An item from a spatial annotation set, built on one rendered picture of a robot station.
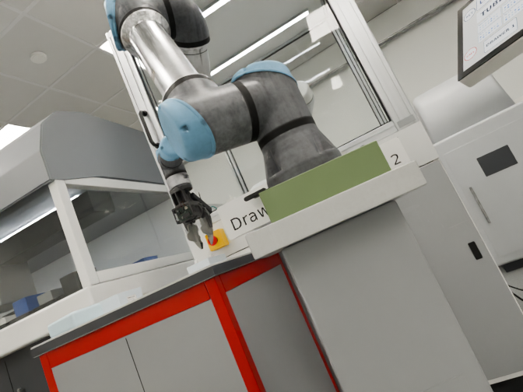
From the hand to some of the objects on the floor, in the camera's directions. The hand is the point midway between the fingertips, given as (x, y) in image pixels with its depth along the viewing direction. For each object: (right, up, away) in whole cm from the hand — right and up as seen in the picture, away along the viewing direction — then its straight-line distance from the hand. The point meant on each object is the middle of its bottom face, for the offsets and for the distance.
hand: (206, 243), depth 124 cm
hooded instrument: (-73, -143, +86) cm, 182 cm away
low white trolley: (+19, -84, -12) cm, 87 cm away
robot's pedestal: (+60, -55, -67) cm, 106 cm away
